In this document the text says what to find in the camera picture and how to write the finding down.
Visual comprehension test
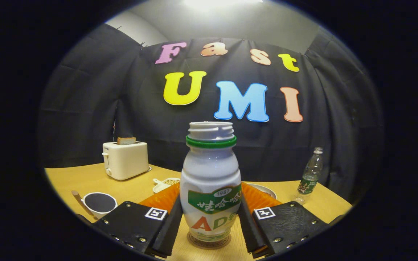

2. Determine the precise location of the round white plate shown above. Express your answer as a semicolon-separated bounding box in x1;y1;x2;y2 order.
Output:
247;183;278;200

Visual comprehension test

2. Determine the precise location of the white juice bottle green label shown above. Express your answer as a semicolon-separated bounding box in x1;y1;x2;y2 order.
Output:
179;121;242;243

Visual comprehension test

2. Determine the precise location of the wooden table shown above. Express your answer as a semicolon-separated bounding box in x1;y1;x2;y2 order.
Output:
44;162;353;261

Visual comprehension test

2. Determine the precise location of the clear plastic water bottle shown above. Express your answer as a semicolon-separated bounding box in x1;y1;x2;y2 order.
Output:
295;147;324;205

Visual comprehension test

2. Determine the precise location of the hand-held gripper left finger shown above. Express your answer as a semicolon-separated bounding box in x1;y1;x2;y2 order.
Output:
92;182;184;258

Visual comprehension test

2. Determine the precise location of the white cup with wooden handle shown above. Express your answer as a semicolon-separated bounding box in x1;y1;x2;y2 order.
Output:
71;190;118;219

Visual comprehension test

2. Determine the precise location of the black backdrop cloth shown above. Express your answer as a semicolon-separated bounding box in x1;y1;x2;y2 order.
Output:
37;24;385;203

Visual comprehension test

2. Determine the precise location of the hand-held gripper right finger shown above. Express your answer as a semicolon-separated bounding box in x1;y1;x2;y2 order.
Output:
239;181;335;258

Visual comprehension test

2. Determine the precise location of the white divided dish with beans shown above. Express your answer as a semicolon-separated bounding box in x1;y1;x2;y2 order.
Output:
153;177;180;194

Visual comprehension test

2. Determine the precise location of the white toaster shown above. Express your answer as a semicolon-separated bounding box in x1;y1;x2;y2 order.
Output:
102;141;150;181

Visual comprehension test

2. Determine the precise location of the round cork coaster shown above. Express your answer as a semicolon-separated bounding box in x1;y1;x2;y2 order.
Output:
187;232;232;250

